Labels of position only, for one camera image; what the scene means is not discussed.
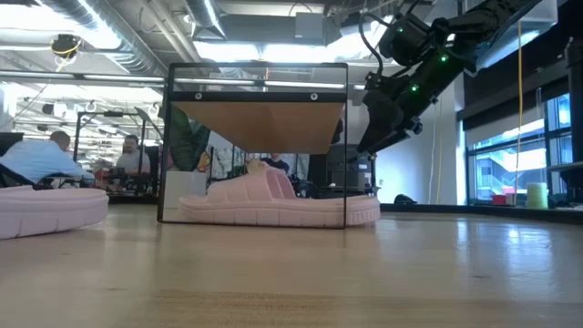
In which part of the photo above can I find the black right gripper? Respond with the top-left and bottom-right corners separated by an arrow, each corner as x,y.
356,75 -> 424,154

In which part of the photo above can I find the wooden shelf black metal frame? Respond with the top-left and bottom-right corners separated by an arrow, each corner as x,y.
156,62 -> 351,230

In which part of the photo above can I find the black monitor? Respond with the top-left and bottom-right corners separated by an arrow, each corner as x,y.
325,144 -> 371,173

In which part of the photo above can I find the long ceiling light strip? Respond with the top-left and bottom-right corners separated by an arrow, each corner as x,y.
0,70 -> 365,91

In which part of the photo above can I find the person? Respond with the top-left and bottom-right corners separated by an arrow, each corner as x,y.
260,152 -> 292,177
0,130 -> 95,189
115,134 -> 152,177

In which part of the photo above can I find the grey ceiling box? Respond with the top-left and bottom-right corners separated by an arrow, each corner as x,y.
294,12 -> 328,41

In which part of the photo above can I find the pale patterned blanket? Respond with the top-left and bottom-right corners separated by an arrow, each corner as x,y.
210,145 -> 250,179

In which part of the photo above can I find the pale green spool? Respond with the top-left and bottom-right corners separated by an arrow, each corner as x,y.
526,181 -> 549,210

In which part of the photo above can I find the black-framed window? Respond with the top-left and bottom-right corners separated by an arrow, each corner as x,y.
466,93 -> 574,206

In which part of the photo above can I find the colourful patchwork quilt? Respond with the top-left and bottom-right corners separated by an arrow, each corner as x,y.
195,151 -> 212,174

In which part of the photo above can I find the black side desk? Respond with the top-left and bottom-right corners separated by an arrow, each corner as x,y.
547,161 -> 583,210

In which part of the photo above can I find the snake plant in white pot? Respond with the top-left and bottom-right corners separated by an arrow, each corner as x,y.
158,105 -> 212,210

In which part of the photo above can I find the black pole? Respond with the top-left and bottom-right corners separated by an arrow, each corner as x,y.
564,36 -> 583,204

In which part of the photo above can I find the black panel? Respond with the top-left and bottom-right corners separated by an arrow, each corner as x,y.
143,145 -> 160,195

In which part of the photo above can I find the black ceiling dome device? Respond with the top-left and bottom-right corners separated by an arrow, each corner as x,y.
49,33 -> 83,59

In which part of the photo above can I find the black aluminium table frame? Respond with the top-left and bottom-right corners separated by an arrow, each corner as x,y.
380,202 -> 583,225

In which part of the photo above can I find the small silver ventilation duct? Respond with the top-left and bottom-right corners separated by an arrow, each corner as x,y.
184,0 -> 229,40

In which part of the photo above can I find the black camera gantry frame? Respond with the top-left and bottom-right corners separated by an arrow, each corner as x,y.
72,110 -> 148,184

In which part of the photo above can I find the large silver ventilation duct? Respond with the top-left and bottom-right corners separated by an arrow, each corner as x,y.
38,0 -> 172,77

